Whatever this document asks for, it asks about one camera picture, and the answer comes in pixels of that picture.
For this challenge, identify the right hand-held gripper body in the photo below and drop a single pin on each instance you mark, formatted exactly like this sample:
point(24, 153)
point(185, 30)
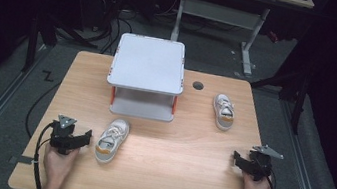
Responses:
point(260, 164)

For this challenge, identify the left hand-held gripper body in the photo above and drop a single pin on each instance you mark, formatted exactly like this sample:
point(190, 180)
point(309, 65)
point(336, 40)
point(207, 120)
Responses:
point(61, 135)

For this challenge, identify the white child sneaker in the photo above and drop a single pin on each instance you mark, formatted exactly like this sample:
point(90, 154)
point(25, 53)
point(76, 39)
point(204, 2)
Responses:
point(111, 140)
point(224, 111)

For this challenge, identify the white two-tier shoe rack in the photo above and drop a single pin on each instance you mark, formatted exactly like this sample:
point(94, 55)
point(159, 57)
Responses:
point(148, 64)

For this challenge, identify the person's left hand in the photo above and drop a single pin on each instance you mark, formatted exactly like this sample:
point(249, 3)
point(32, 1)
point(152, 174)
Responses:
point(58, 165)

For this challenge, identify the grey tape strip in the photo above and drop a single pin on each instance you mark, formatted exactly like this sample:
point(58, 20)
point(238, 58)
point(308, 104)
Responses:
point(22, 159)

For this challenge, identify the black metal stand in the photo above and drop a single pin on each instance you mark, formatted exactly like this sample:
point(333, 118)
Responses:
point(32, 44)
point(298, 103)

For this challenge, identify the small red object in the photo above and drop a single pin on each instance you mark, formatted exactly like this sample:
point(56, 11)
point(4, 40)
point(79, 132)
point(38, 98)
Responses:
point(273, 36)

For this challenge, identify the wooden desk with white legs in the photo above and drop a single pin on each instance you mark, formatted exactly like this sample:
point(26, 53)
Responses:
point(222, 13)

